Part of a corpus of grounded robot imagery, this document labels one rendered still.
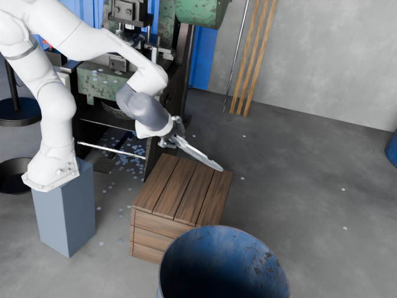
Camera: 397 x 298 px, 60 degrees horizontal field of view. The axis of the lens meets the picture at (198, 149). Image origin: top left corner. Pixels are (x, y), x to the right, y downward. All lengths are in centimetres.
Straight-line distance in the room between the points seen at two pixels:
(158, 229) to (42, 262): 56
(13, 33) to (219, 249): 99
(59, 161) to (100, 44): 55
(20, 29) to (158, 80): 39
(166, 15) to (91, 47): 107
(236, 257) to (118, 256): 63
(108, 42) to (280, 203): 151
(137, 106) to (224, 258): 71
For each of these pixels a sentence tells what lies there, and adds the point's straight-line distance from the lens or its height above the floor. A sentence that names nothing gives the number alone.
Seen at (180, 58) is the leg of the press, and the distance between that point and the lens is 215.
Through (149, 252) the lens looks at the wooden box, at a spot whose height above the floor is 8.
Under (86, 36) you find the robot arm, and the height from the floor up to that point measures 107.
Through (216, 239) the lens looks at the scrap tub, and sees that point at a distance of 133.
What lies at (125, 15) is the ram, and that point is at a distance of 183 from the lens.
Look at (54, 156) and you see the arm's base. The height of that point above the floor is 56.
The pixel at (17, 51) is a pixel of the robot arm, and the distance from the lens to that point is 120.
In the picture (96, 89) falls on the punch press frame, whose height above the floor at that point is 54.
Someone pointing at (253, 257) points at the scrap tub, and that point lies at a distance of 134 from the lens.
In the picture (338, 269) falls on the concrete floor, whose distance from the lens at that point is 201.
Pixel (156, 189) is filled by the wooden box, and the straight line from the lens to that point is 156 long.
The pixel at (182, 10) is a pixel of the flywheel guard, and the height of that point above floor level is 104.
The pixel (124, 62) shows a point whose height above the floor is 70.
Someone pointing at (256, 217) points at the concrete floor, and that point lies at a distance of 204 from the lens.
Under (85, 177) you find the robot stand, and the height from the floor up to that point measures 41.
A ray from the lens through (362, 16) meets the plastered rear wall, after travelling 308.
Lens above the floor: 142
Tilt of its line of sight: 36 degrees down
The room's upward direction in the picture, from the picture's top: 11 degrees clockwise
